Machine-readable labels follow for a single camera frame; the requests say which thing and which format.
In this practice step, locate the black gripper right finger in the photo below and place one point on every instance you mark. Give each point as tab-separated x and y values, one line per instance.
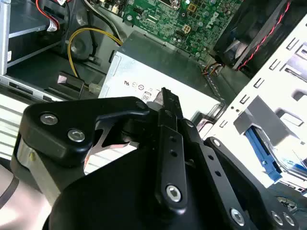
227	172

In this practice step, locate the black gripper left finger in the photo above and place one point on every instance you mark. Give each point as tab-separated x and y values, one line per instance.
72	115

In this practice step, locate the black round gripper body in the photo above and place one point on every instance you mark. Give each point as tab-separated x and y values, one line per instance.
115	196

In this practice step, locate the hard disk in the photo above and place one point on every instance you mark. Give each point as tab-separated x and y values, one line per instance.
268	165

